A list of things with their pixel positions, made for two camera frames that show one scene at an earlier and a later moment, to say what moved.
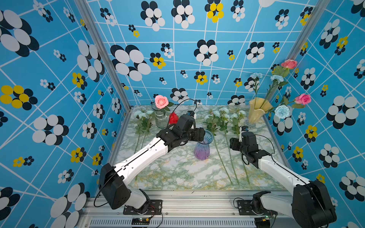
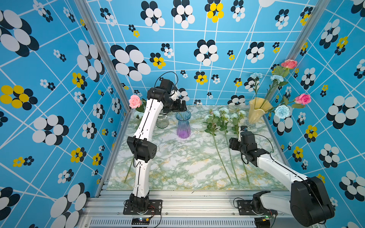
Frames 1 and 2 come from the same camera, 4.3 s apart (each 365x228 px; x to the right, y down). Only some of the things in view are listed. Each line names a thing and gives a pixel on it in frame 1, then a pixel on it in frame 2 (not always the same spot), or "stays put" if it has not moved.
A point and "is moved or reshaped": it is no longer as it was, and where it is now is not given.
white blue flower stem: (213, 121) stays put
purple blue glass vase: (202, 149) is moved or reshaped
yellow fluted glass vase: (257, 107) stays put
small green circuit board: (140, 221) stays put
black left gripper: (198, 135) -> (177, 108)
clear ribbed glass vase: (162, 120) stays put
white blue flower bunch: (224, 114) stays put
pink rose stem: (161, 102) is moved or reshaped
